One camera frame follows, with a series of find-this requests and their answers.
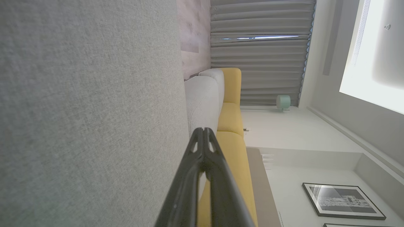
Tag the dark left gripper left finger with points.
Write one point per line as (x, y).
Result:
(186, 189)

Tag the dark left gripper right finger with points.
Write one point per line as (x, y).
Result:
(224, 195)

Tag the small grey sofa cushion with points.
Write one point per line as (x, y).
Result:
(216, 82)
(202, 101)

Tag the mint green lamp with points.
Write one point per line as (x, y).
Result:
(283, 102)

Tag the black framed grey picture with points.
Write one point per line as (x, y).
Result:
(342, 200)

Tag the large grey sofa seat cushion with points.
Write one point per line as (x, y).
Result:
(88, 113)

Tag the grey pleated curtain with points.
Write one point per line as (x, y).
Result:
(262, 63)

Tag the round ceiling sensor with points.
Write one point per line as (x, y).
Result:
(387, 27)

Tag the white wall vent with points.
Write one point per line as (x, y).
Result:
(267, 160)

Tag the black picture frame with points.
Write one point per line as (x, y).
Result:
(363, 225)

